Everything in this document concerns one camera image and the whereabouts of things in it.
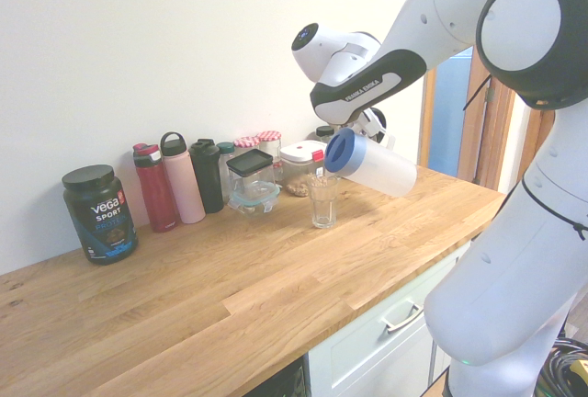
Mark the clear bottle with green lid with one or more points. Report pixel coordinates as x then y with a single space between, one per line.
225 162

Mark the container with white red-clip lid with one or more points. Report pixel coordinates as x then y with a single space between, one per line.
298 172

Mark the pink water bottle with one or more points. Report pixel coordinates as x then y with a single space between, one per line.
184 185

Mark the dark red water bottle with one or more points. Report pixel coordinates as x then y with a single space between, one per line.
158 199

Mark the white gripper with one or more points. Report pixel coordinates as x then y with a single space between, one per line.
373 123

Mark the black shaker bottle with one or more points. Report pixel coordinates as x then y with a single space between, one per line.
209 181

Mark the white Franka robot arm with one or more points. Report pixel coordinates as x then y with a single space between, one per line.
500 213

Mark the clear container with black lid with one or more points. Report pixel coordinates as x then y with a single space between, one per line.
250 168

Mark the clear drinking glass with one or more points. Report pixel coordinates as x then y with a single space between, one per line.
324 204

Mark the black Vega protein tub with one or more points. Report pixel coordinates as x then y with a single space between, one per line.
102 218

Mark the white cabinet drawer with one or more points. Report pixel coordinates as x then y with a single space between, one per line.
367 360

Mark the jar with dark lid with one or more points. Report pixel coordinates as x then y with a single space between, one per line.
324 133

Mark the jar with red gingham lid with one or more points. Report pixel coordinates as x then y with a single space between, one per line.
246 142
270 139

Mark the white pitcher with blue lid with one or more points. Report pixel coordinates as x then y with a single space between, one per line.
376 167

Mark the wooden door frame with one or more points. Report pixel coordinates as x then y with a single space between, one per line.
487 139

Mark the glass container with teal lid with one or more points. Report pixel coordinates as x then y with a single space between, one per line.
255 201

